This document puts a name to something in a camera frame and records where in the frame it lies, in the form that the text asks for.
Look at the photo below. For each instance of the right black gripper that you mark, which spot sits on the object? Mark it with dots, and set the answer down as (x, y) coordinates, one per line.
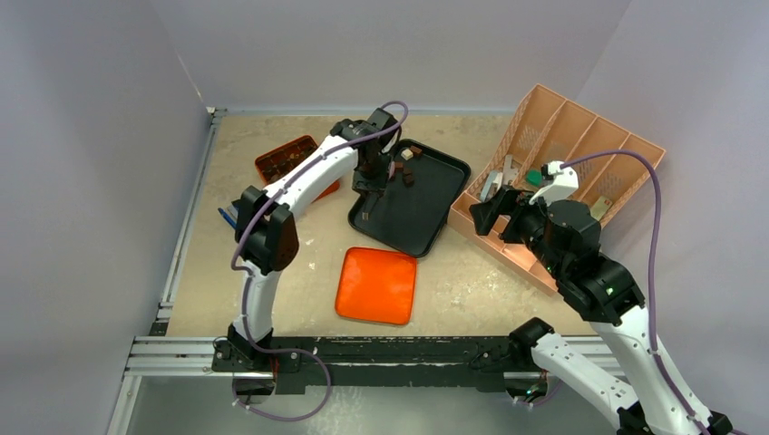
(507, 213)

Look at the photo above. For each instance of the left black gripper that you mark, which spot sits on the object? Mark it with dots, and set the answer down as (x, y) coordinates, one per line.
(362, 184)

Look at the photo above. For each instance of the pink metal tongs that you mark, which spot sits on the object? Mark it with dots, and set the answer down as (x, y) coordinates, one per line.
(369, 204)

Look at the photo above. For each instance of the orange box lid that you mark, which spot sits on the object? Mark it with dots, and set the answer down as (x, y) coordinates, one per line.
(376, 286)

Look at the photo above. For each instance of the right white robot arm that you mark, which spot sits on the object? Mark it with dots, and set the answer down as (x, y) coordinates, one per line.
(650, 399)

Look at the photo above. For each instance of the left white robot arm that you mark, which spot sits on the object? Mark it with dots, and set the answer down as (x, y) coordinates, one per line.
(266, 229)

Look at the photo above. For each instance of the orange chocolate box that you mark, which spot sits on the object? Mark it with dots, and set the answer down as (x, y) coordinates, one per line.
(278, 162)

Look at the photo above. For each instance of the light blue stapler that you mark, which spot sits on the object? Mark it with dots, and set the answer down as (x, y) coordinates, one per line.
(490, 185)

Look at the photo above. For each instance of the green eraser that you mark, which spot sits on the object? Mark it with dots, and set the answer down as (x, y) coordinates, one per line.
(534, 178)

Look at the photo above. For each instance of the black tray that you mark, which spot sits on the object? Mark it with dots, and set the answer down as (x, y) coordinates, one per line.
(409, 219)

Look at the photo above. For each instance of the staple box in organizer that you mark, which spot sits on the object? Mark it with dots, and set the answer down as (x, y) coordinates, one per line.
(600, 207)

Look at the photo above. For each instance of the pink desk organizer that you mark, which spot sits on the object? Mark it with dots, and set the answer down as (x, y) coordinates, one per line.
(545, 127)

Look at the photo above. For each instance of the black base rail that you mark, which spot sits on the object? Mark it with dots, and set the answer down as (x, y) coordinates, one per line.
(288, 365)

